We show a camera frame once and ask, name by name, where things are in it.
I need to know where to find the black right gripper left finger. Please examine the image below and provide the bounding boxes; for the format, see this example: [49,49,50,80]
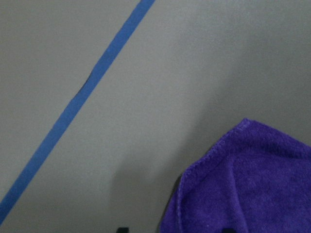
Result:
[116,227,129,233]

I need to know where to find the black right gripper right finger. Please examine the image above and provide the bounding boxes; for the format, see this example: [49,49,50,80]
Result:
[222,228,235,233]

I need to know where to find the purple microfiber towel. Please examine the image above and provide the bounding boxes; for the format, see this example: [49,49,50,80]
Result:
[160,119,311,233]

